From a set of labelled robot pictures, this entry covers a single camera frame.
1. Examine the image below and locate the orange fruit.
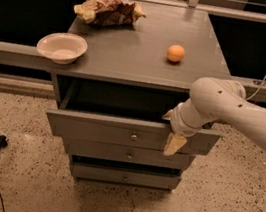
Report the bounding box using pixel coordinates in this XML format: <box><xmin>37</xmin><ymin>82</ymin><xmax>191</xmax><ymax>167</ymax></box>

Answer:
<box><xmin>166</xmin><ymin>45</ymin><xmax>186</xmax><ymax>63</ymax></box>

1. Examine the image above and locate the grey top drawer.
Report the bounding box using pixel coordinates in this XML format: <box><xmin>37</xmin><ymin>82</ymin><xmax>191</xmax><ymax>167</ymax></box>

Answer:
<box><xmin>42</xmin><ymin>73</ymin><xmax>228</xmax><ymax>165</ymax></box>

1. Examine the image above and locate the brown crumpled chip bag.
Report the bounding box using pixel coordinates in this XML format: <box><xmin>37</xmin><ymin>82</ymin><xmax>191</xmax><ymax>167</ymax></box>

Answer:
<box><xmin>73</xmin><ymin>0</ymin><xmax>146</xmax><ymax>27</ymax></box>

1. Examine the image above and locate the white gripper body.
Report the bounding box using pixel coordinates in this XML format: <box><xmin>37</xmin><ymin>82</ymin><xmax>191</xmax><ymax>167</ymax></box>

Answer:
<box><xmin>170</xmin><ymin>103</ymin><xmax>205</xmax><ymax>137</ymax></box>

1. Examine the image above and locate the white plastic bowl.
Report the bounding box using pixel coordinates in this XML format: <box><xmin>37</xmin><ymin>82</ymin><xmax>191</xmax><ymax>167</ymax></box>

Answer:
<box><xmin>36</xmin><ymin>32</ymin><xmax>88</xmax><ymax>65</ymax></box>

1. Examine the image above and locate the grey middle drawer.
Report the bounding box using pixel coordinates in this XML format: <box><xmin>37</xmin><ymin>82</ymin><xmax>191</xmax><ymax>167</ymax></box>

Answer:
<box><xmin>63</xmin><ymin>137</ymin><xmax>195</xmax><ymax>170</ymax></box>

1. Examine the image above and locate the grey bottom drawer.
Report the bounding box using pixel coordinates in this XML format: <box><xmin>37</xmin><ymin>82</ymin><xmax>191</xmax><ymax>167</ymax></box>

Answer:
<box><xmin>69</xmin><ymin>156</ymin><xmax>181</xmax><ymax>191</ymax></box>

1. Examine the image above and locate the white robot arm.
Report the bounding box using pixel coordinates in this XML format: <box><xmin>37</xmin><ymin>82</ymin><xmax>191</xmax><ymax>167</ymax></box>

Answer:
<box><xmin>164</xmin><ymin>77</ymin><xmax>266</xmax><ymax>156</ymax></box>

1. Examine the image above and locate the grey wooden drawer cabinet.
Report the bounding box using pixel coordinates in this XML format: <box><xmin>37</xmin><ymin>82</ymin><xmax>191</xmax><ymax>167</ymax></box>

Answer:
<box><xmin>31</xmin><ymin>0</ymin><xmax>252</xmax><ymax>204</ymax></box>

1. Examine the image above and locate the grey drawer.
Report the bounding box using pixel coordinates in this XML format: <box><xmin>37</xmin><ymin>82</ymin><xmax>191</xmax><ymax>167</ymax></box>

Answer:
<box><xmin>69</xmin><ymin>156</ymin><xmax>181</xmax><ymax>191</ymax></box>
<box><xmin>42</xmin><ymin>73</ymin><xmax>228</xmax><ymax>165</ymax></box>
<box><xmin>63</xmin><ymin>137</ymin><xmax>195</xmax><ymax>170</ymax></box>

